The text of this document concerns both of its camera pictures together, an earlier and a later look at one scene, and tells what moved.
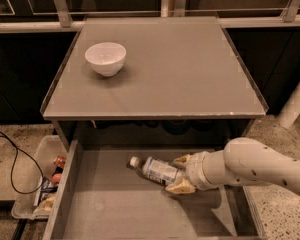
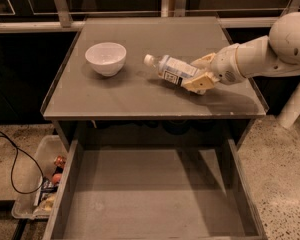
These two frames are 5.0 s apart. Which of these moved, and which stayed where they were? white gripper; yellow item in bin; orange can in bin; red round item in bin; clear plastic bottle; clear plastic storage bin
Moved: clear plastic bottle; white gripper
Stayed: yellow item in bin; clear plastic storage bin; orange can in bin; red round item in bin
